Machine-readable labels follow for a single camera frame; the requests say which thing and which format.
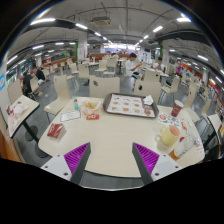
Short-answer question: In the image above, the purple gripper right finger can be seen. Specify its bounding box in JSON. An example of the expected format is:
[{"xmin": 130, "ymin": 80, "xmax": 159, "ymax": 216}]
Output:
[{"xmin": 131, "ymin": 142, "xmax": 183, "ymax": 186}]

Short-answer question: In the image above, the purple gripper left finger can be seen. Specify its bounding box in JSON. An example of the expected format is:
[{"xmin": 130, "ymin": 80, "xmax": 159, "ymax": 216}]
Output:
[{"xmin": 40, "ymin": 142, "xmax": 92, "ymax": 186}]

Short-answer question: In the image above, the yellow mug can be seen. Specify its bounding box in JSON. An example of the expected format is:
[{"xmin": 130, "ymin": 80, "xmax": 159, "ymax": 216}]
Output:
[{"xmin": 155, "ymin": 125, "xmax": 180, "ymax": 146}]

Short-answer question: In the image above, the red carton box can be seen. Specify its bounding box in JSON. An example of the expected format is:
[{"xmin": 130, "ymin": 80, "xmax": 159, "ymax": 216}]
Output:
[{"xmin": 47, "ymin": 123, "xmax": 64, "ymax": 138}]

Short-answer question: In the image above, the white paper receipt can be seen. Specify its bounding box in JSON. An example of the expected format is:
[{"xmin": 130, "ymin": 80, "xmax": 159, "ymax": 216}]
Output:
[{"xmin": 60, "ymin": 111, "xmax": 81, "ymax": 122}]

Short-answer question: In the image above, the colourful paper flyer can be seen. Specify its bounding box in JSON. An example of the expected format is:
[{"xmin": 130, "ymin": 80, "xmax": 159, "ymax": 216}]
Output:
[{"xmin": 158, "ymin": 113, "xmax": 181, "ymax": 127}]

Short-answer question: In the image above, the red ketchup packet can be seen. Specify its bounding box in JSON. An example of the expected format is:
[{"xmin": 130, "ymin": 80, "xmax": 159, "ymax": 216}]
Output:
[{"xmin": 86, "ymin": 114, "xmax": 99, "ymax": 120}]

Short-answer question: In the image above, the small green bottle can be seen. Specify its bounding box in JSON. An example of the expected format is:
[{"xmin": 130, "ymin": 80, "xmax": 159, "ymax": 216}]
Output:
[{"xmin": 73, "ymin": 97, "xmax": 79, "ymax": 110}]

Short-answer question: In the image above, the fried food in paper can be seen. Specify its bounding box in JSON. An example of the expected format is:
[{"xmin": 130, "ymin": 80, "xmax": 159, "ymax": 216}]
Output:
[{"xmin": 81, "ymin": 98, "xmax": 102, "ymax": 115}]

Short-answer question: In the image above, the white crumpled napkin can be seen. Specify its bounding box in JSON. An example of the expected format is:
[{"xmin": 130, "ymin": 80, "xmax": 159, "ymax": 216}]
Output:
[{"xmin": 143, "ymin": 95, "xmax": 154, "ymax": 105}]

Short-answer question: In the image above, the dark food tray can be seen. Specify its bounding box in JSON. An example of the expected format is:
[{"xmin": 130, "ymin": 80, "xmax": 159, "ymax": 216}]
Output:
[{"xmin": 103, "ymin": 93, "xmax": 159, "ymax": 118}]

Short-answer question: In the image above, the red paper cup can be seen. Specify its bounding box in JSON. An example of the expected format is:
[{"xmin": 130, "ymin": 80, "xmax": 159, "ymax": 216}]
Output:
[{"xmin": 171, "ymin": 100, "xmax": 183, "ymax": 117}]

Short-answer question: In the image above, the beige chair left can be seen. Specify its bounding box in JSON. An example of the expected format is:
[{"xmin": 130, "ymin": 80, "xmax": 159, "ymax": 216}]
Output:
[{"xmin": 44, "ymin": 75, "xmax": 72, "ymax": 116}]

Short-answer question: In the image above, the beige chair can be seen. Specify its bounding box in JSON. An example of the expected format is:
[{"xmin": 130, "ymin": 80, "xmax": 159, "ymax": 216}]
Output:
[
  {"xmin": 133, "ymin": 80, "xmax": 161, "ymax": 103},
  {"xmin": 44, "ymin": 75, "xmax": 72, "ymax": 116},
  {"xmin": 89, "ymin": 76, "xmax": 120, "ymax": 98}
]

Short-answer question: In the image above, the beige chair right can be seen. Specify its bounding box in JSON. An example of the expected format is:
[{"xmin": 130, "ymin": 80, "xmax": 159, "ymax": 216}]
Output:
[{"xmin": 133, "ymin": 80, "xmax": 161, "ymax": 103}]

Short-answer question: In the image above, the side table with tray liner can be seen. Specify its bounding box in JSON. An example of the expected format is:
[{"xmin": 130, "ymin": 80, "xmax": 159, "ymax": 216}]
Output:
[{"xmin": 5, "ymin": 94, "xmax": 49, "ymax": 159}]

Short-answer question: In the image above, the beige chair middle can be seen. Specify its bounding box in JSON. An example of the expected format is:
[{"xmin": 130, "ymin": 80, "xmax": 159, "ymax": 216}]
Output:
[{"xmin": 89, "ymin": 76, "xmax": 120, "ymax": 98}]

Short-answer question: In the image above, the person in white shirt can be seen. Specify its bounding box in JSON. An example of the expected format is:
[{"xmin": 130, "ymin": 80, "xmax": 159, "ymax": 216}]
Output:
[{"xmin": 125, "ymin": 53, "xmax": 141, "ymax": 79}]

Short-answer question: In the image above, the person in black shirt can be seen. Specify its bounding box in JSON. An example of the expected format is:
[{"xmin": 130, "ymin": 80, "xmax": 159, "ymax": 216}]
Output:
[{"xmin": 23, "ymin": 71, "xmax": 33, "ymax": 96}]

